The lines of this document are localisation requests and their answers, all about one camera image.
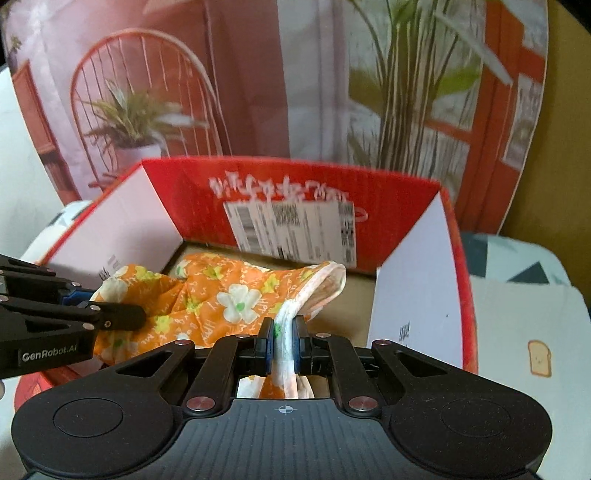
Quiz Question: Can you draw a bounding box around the orange floral oven mitt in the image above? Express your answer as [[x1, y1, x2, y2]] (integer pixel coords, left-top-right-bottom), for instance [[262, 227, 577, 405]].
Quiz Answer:
[[92, 252, 346, 399]]

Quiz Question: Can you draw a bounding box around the living room printed backdrop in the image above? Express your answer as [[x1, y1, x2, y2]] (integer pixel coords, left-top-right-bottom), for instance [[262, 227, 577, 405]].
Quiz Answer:
[[1, 1, 549, 233]]

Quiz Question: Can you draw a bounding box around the white board panel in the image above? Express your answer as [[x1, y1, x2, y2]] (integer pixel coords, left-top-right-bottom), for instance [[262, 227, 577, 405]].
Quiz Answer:
[[0, 67, 63, 257]]

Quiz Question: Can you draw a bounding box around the red strawberry cardboard box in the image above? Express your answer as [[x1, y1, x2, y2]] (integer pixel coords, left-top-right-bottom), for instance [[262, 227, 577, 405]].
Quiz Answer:
[[24, 157, 478, 399]]

